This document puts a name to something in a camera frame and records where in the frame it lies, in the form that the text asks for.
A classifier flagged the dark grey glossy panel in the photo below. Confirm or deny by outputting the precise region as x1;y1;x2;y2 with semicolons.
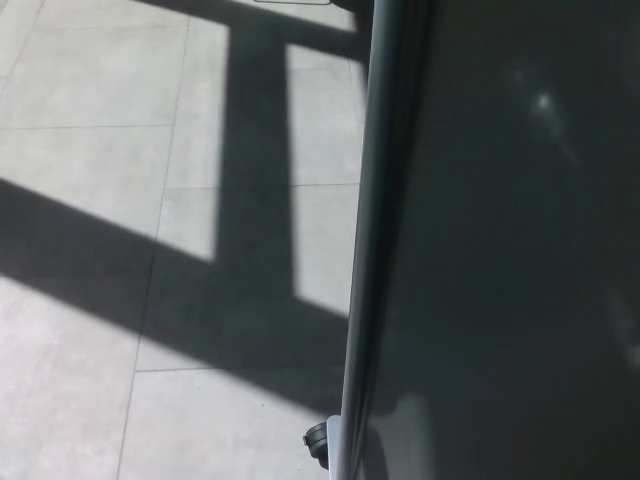
327;0;640;480

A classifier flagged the black caster wheel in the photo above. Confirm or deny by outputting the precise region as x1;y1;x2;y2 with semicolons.
301;422;330;470

